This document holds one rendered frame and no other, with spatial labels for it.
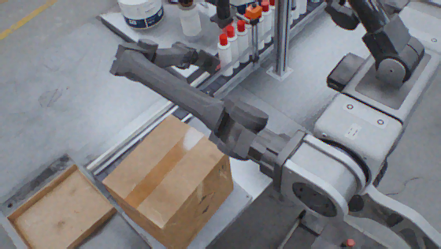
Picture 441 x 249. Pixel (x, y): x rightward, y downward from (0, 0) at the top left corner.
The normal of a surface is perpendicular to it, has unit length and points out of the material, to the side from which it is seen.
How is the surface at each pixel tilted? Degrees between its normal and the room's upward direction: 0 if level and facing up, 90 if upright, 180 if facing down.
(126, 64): 44
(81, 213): 0
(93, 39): 0
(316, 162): 0
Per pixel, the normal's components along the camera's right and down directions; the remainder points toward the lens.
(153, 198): -0.07, -0.58
